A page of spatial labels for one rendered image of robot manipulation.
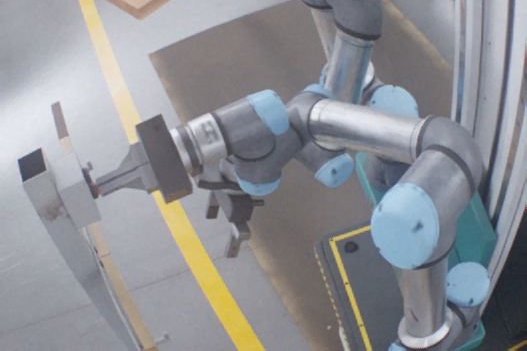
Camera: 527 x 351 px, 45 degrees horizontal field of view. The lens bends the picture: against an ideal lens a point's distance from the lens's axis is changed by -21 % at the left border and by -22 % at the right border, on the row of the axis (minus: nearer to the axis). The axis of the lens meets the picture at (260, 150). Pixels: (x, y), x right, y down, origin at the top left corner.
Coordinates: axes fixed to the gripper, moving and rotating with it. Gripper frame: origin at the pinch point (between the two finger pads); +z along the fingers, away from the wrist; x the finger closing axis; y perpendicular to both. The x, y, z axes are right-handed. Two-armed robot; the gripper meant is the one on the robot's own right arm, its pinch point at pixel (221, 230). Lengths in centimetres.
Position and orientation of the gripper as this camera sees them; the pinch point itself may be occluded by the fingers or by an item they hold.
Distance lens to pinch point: 173.1
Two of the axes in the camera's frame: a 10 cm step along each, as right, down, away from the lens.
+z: -2.2, 8.0, 5.6
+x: -3.6, -6.0, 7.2
